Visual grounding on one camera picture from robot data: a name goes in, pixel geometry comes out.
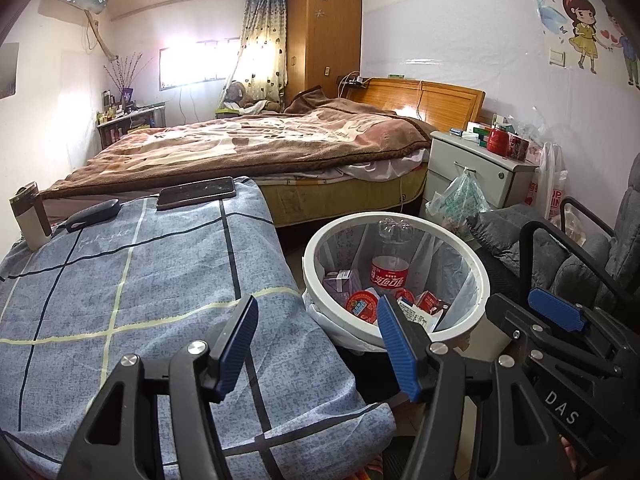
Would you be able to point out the white bed sheet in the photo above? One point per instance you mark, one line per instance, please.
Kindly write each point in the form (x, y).
(390, 167)

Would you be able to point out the white red-print plastic bags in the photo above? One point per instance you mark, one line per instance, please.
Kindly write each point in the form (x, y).
(550, 185)

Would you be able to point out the wall light switch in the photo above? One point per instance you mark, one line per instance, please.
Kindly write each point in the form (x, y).
(557, 58)

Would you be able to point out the blue checked cloth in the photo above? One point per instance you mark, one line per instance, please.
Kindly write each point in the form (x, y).
(150, 310)

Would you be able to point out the clear bottle with red label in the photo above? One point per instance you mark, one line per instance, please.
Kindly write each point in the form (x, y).
(390, 275)

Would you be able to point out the grey cushioned armchair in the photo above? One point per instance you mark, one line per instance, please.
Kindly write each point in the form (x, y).
(500, 240)

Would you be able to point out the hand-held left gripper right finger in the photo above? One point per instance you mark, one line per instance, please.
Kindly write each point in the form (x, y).
(397, 350)

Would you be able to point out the black chair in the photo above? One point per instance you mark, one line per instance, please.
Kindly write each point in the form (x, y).
(525, 260)

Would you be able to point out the brown teddy bear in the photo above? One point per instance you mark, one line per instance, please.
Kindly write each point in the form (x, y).
(235, 94)

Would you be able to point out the black remote handset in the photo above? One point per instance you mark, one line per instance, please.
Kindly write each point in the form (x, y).
(92, 215)

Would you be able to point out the white and brown thermos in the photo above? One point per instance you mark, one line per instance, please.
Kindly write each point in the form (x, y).
(32, 225)

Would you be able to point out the small green box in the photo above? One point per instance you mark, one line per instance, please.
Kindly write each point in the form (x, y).
(480, 132)

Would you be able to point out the green printed plastic bag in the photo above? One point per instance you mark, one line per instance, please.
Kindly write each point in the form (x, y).
(457, 200)

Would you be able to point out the wooden wardrobe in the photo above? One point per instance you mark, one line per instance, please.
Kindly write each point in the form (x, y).
(320, 35)

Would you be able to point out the power strip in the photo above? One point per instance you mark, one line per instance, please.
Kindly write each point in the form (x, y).
(354, 81)

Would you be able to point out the red box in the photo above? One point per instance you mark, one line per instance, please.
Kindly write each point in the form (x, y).
(517, 147)

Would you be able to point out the vase of branches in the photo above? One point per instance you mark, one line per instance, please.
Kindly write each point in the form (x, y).
(127, 72)

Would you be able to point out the clear plastic bin liner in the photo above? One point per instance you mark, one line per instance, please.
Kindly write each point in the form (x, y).
(440, 265)

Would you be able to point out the red and white carton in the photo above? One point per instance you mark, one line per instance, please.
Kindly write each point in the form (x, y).
(430, 302)

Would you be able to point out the cartoon couple wall sticker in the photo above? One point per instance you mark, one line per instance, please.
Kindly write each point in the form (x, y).
(582, 30)

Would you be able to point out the cluttered desk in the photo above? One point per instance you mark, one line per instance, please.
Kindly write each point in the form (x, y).
(135, 120)

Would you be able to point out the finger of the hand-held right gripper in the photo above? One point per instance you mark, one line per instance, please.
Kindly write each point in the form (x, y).
(555, 310)
(505, 315)

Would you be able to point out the wall poster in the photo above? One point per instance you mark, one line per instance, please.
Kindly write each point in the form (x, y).
(7, 70)

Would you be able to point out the window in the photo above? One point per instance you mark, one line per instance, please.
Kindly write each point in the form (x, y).
(200, 65)

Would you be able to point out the white nightstand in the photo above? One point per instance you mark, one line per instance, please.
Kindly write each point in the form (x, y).
(480, 170)

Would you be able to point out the yellow mattress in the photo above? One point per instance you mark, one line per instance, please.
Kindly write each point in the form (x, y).
(340, 195)

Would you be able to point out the brown blanket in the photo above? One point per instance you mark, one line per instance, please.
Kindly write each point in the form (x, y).
(250, 145)

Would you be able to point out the patterned curtain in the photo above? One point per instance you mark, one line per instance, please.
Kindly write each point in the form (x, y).
(260, 35)

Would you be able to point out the black smartphone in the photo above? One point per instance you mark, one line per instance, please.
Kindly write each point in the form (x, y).
(195, 192)

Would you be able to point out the white round trash bin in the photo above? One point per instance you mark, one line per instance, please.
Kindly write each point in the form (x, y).
(312, 280)

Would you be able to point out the wooden bed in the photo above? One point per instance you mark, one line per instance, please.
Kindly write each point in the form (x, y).
(440, 102)

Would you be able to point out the red jar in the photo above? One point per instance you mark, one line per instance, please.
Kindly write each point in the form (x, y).
(497, 142)

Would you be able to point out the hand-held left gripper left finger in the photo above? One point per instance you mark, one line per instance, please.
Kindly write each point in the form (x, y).
(235, 345)

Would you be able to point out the wrapped air conditioner pipe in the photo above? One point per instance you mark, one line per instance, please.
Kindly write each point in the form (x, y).
(97, 35)

